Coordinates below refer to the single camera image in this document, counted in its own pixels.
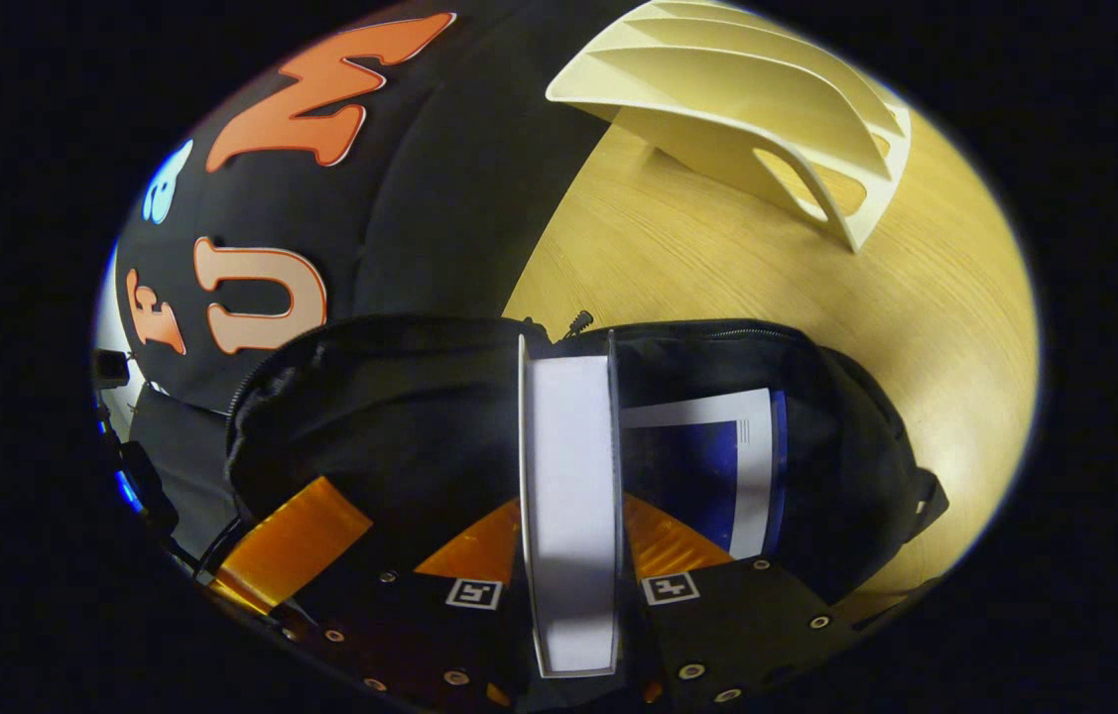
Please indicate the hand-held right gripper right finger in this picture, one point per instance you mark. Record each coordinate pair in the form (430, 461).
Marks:
(737, 625)

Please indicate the black schoolbag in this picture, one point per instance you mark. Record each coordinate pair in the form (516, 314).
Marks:
(400, 426)

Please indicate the blue cover book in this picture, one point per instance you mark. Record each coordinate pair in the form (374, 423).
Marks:
(697, 476)

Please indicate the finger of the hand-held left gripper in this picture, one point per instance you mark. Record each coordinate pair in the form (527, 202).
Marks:
(291, 545)

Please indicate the white portrait cover book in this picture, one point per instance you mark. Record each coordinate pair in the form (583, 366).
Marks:
(570, 496)

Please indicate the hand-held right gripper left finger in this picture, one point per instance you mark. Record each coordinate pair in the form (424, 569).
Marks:
(439, 635)

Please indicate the white bookshelf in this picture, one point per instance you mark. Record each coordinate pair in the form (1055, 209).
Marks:
(717, 109)

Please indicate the black backdrop cloth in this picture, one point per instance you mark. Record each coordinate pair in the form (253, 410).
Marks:
(439, 178)

